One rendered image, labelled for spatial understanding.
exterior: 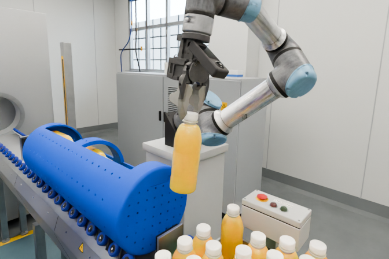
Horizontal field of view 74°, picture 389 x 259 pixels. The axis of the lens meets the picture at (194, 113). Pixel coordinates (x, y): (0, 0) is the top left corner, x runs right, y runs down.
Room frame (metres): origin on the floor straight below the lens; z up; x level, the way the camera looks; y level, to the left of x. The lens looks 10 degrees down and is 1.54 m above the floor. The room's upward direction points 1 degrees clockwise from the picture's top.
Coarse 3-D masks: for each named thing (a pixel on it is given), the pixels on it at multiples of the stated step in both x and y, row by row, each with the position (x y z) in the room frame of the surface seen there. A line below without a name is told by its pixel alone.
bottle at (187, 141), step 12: (180, 132) 0.62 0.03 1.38; (192, 132) 0.62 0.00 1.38; (180, 144) 0.62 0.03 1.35; (192, 144) 0.61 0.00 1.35; (180, 156) 0.61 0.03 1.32; (192, 156) 0.61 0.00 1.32; (180, 168) 0.61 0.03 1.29; (192, 168) 0.61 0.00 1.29; (180, 180) 0.61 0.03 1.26; (192, 180) 0.62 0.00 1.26; (180, 192) 0.61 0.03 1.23; (192, 192) 0.62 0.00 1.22
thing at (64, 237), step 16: (16, 144) 1.90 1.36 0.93; (0, 160) 1.65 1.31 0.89; (0, 176) 1.94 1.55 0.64; (16, 176) 1.40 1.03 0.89; (16, 192) 1.45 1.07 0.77; (32, 192) 1.21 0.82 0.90; (32, 208) 1.17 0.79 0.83; (48, 208) 1.07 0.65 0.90; (48, 224) 1.03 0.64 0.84; (64, 224) 0.95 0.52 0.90; (64, 240) 0.92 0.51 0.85; (80, 240) 0.85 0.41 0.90; (112, 240) 0.82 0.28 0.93; (80, 256) 0.82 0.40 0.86; (96, 256) 0.77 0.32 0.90; (144, 256) 0.74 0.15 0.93
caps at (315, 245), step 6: (312, 240) 0.59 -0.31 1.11; (318, 240) 0.59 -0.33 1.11; (312, 246) 0.57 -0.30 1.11; (318, 246) 0.57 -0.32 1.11; (324, 246) 0.57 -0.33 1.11; (312, 252) 0.57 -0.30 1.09; (318, 252) 0.56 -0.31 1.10; (324, 252) 0.56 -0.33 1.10; (300, 258) 0.53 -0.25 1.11; (306, 258) 0.53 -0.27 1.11; (312, 258) 0.53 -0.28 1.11
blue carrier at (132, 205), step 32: (64, 128) 1.37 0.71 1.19; (32, 160) 1.11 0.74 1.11; (64, 160) 0.94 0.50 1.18; (96, 160) 0.85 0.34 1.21; (64, 192) 0.88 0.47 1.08; (96, 192) 0.74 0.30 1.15; (128, 192) 0.67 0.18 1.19; (160, 192) 0.76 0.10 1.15; (96, 224) 0.74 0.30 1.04; (128, 224) 0.67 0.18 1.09; (160, 224) 0.76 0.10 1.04
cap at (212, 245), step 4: (208, 240) 0.58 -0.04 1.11; (212, 240) 0.58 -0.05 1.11; (216, 240) 0.58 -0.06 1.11; (208, 244) 0.57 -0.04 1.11; (212, 244) 0.57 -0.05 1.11; (216, 244) 0.57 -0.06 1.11; (220, 244) 0.57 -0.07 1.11; (208, 248) 0.56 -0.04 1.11; (212, 248) 0.56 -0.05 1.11; (216, 248) 0.56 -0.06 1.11; (220, 248) 0.56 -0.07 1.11; (208, 252) 0.56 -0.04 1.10; (212, 252) 0.55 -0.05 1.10; (216, 252) 0.55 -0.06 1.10; (220, 252) 0.56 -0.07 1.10
